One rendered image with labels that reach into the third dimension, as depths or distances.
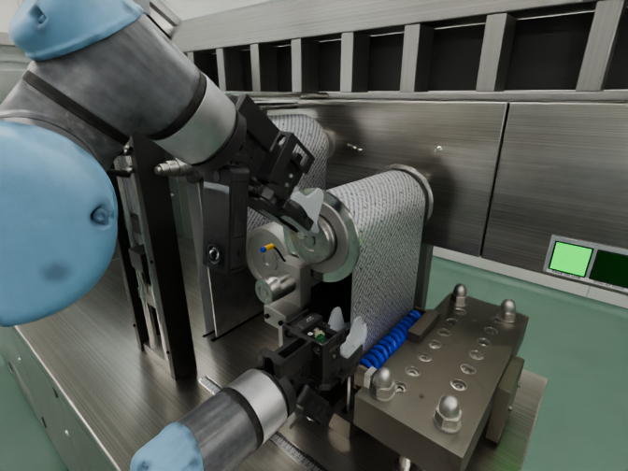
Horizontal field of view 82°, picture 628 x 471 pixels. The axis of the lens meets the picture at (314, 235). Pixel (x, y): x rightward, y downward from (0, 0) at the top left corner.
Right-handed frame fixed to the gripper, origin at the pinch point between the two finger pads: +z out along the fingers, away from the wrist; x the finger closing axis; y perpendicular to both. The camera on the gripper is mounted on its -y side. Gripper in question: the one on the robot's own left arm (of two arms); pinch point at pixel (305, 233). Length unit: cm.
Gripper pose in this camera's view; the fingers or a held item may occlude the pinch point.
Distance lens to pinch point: 50.4
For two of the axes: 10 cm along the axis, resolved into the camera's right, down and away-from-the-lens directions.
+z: 4.9, 3.8, 7.8
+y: 4.1, -8.9, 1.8
